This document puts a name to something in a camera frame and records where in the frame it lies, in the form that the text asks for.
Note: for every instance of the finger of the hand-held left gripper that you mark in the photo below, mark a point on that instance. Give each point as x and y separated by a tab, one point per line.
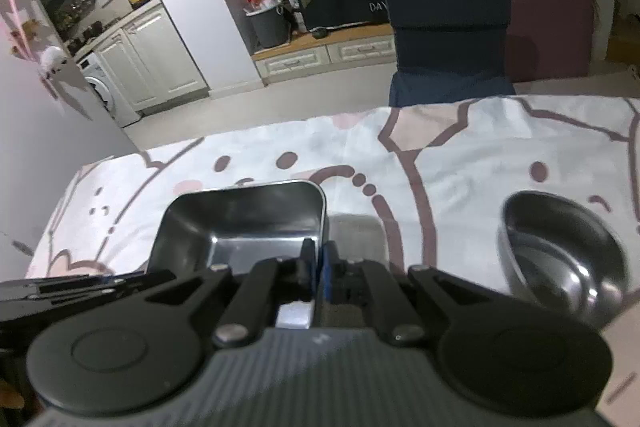
50	292

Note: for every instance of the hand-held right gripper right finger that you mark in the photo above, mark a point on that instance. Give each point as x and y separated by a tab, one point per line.
327	277

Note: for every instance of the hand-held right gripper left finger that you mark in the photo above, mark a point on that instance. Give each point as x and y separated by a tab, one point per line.
300	272

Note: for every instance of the square metal tray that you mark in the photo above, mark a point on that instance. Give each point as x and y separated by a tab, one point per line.
240	227

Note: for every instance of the round metal bowl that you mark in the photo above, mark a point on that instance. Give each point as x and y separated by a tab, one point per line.
565	267

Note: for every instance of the bear-print tablecloth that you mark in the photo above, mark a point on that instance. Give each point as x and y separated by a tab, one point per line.
450	147

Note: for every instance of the white washing machine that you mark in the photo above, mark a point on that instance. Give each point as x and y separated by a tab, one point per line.
107	87

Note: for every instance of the wooden-top drawer platform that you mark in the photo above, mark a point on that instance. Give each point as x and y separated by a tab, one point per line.
320	54

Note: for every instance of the white plush toy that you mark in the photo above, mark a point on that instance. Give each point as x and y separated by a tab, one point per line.
52	59

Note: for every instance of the small black object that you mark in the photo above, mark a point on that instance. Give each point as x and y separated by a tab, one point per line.
320	32

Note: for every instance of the grey trash bin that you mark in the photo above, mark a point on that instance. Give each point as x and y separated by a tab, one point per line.
267	29

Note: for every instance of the white kitchen base cabinet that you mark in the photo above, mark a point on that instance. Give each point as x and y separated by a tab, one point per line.
155	57

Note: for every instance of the dark blue chair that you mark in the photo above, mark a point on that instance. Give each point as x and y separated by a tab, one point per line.
450	7

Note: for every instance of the maroon chair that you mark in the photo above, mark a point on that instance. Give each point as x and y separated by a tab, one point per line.
550	17

